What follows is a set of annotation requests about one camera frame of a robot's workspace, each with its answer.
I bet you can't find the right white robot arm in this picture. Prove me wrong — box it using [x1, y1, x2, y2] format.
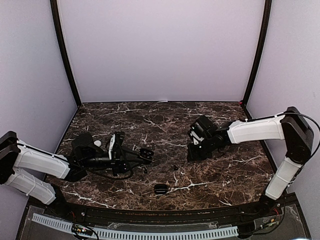
[187, 106, 320, 217]

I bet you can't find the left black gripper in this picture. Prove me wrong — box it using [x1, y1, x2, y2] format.
[81, 145, 144, 177]

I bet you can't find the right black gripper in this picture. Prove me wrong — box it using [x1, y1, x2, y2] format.
[187, 136, 216, 162]

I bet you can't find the black frame post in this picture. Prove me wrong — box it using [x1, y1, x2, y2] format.
[50, 0, 82, 108]
[241, 0, 273, 108]

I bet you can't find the black closed charging case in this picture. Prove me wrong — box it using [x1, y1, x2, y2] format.
[153, 183, 169, 195]

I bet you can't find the white earbud charging case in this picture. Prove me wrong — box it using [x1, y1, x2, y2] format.
[94, 140, 102, 147]

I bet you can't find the black front frame rail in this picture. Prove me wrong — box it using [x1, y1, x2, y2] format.
[16, 193, 311, 240]

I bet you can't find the white slotted cable duct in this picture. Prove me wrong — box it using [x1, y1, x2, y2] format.
[31, 213, 239, 240]

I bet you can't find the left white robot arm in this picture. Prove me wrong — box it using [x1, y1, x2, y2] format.
[0, 131, 154, 218]

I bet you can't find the left black frame post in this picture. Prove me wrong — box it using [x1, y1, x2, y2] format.
[50, 0, 82, 108]

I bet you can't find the right black frame post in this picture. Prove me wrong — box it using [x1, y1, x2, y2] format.
[241, 0, 273, 108]

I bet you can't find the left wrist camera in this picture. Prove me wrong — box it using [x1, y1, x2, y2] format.
[108, 134, 116, 160]

